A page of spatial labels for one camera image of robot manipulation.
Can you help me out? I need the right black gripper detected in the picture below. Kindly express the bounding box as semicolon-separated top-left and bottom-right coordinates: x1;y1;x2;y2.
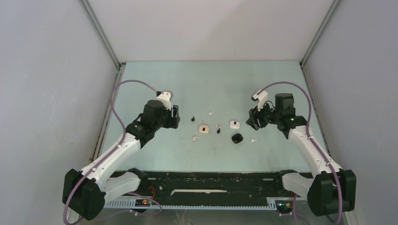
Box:
245;98;281;131

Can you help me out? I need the beige earbud charging case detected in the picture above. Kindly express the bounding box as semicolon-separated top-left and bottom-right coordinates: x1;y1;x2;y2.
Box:
199;125;210;134

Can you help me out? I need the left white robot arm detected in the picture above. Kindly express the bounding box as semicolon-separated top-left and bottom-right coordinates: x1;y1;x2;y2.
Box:
62;100;180;220

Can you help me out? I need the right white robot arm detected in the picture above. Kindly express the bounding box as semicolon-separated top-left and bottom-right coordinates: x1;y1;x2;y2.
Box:
246;91;357;216

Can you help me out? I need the white earbud charging case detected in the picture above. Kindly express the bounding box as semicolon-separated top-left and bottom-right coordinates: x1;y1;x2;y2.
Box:
229;120;240;129

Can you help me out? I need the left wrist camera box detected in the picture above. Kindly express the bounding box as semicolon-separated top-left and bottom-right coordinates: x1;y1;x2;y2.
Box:
156;90;173;111

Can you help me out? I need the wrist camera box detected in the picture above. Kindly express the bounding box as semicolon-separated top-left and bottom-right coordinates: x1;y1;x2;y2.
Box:
156;90;173;111
251;89;268;112

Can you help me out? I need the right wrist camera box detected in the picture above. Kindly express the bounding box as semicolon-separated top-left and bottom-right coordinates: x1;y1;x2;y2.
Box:
251;89;268;112

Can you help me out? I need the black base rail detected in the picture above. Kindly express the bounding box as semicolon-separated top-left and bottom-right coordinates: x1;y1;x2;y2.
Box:
135;171;293;209

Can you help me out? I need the right aluminium frame post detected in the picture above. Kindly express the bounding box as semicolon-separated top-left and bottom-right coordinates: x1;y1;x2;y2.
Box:
299;0;343;155

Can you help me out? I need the aluminium frame post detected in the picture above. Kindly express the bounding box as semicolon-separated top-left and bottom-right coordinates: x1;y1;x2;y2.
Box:
299;0;343;155
79;0;125;163

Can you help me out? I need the left aluminium frame post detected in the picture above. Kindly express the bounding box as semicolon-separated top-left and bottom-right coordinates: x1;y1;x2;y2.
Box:
79;0;125;163

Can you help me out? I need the grey slotted cable duct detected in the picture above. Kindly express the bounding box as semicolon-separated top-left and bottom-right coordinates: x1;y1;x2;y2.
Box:
104;198;277;211

